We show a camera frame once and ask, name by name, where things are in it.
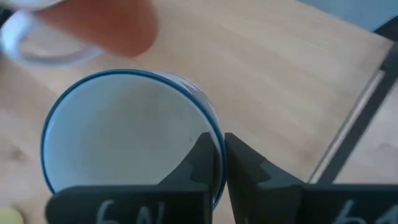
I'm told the wooden shelf with black frame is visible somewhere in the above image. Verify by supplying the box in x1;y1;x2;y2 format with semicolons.
0;0;398;224

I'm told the yellow-green cup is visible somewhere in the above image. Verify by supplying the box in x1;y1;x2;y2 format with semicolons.
0;206;25;224

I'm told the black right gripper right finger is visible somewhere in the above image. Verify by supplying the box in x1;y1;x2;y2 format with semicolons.
223;133;398;224

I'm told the red mug with white handle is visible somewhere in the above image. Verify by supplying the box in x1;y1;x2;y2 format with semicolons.
0;0;160;68

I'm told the white enamel mug blue rim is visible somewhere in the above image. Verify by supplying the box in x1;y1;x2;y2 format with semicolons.
40;68;227;213

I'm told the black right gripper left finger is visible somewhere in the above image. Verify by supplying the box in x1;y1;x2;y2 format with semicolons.
45;132;218;224

